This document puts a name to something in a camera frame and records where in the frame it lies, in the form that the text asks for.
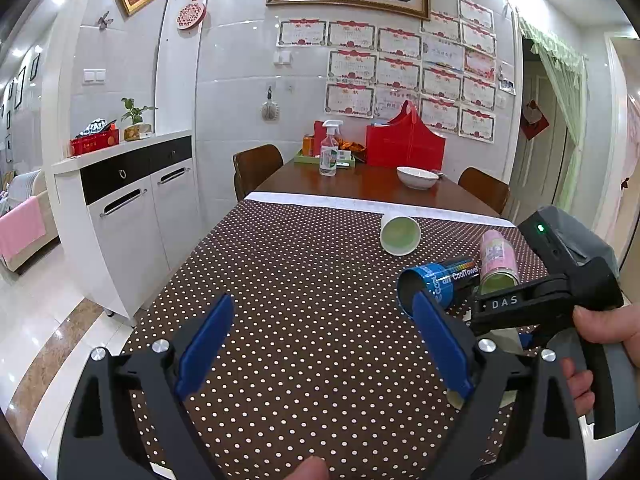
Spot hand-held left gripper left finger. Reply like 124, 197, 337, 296
57, 293, 236, 480

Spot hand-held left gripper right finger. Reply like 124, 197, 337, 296
412, 290, 586, 480

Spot blue printed cup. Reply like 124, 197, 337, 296
397, 258, 481, 319

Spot pink printed cup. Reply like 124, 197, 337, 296
478, 229, 519, 295

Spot white cup green inside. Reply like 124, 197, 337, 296
379, 213, 422, 256

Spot person's right hand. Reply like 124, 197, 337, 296
559, 302, 640, 419

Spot person's left hand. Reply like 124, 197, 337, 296
287, 456, 330, 480

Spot brown polka-dot tablecloth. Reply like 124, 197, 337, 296
119, 191, 552, 480

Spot brown wooden chair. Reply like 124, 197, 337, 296
457, 167, 511, 217
232, 143, 284, 202

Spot white sideboard cabinet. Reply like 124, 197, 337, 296
51, 129, 194, 329

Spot red diamond door ornament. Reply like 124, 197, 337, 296
519, 99, 550, 141

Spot white ceramic bowl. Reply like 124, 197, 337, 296
397, 165, 440, 190

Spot wooden dining table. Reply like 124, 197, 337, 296
254, 156, 502, 219

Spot green sheer curtain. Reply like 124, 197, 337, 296
517, 14, 589, 213

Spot red paper bag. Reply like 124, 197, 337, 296
365, 100, 446, 172

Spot green tray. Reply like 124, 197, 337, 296
293, 148, 357, 167

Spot pink towel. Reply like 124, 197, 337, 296
0, 195, 47, 264

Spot clear spray bottle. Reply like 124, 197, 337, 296
319, 119, 342, 177

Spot red gift box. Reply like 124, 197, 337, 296
69, 128, 121, 157

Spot small potted plant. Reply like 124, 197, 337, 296
121, 98, 159, 141

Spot beige sofa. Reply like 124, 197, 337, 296
0, 169, 62, 274

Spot red carton box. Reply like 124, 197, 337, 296
313, 120, 332, 156

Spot patterned pouch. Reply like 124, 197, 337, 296
75, 118, 117, 138

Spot hanging white brush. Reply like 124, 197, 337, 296
260, 85, 279, 122

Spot round red paper-cut ornament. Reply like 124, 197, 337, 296
175, 0, 208, 32

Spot group of wall certificates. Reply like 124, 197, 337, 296
276, 0, 501, 145

